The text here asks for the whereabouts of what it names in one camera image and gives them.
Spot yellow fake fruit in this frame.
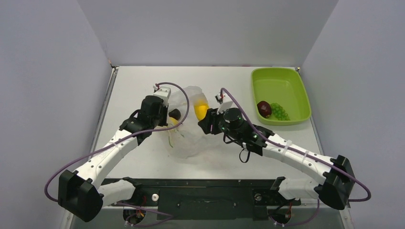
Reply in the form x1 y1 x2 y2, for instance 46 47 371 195
193 100 210 121
169 117 179 125

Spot clear plastic bag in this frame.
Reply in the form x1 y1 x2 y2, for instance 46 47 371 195
158 86 208 159

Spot red fake fruit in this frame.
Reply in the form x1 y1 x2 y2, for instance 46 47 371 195
256 101 272 118

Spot green fake grapes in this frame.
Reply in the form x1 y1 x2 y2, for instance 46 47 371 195
270 103 290 121

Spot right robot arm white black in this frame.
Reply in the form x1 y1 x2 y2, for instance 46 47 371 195
198 108 354 210

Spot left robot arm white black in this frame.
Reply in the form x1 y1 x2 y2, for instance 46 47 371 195
57 93 170 222

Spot dark brown fake fruit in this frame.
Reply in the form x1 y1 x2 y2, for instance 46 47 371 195
169 109 182 121

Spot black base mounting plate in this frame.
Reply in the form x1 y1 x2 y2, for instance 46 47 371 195
126 179 287 220

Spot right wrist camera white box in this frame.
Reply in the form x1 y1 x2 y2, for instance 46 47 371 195
215 92 233 115

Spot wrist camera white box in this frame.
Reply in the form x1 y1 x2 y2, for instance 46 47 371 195
215 92 233 115
153 84 171 107

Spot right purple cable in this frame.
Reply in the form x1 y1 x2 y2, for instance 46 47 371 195
220 88 372 227

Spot purple cable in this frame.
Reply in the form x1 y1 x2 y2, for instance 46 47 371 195
44 82 191 227
220 88 372 227

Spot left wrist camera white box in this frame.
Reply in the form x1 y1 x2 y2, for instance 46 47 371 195
153 84 171 107

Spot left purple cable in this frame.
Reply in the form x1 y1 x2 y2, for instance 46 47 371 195
44 82 191 227

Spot aluminium table rail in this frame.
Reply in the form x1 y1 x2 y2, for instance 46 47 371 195
90 66 119 153

